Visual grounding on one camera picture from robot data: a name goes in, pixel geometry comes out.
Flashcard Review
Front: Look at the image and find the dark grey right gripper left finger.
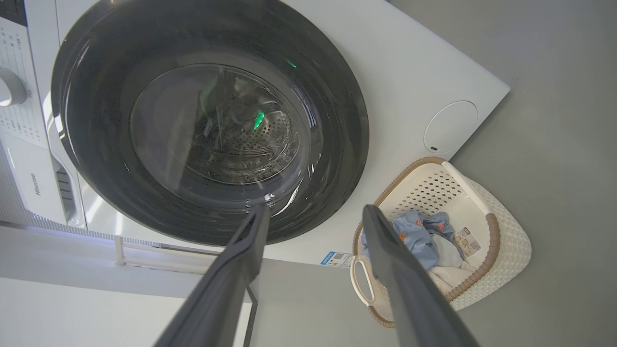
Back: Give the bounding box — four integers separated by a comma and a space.
153, 203, 271, 347

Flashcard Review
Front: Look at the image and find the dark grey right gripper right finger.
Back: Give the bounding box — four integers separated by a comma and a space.
362, 204, 480, 347

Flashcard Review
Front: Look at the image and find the white cloth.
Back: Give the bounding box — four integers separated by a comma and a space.
427, 234, 478, 294

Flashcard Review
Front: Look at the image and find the blue patterned garment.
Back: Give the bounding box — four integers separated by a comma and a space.
362, 210, 456, 270

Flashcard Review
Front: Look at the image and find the black round glass washer door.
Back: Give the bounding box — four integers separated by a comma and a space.
51, 0, 370, 246

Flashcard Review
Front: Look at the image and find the perforated steel washer drum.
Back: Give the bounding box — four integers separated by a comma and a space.
193, 82, 299, 184

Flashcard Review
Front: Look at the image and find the white front-load washing machine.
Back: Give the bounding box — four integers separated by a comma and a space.
0, 0, 510, 268

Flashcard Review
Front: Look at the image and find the white control knob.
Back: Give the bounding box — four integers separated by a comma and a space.
0, 65, 27, 107

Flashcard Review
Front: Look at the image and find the paper product label in basket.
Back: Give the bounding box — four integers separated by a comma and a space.
453, 227, 483, 258

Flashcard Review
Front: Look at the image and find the blue energy label sticker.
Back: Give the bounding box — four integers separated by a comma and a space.
320, 251, 352, 268

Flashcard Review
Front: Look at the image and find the cream laundry basket brown rim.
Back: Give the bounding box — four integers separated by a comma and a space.
350, 157, 532, 329

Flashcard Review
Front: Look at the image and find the round white filter cover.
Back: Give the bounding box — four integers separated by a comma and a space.
424, 100, 479, 155

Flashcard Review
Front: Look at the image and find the white detergent drawer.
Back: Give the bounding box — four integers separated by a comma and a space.
0, 135, 85, 227

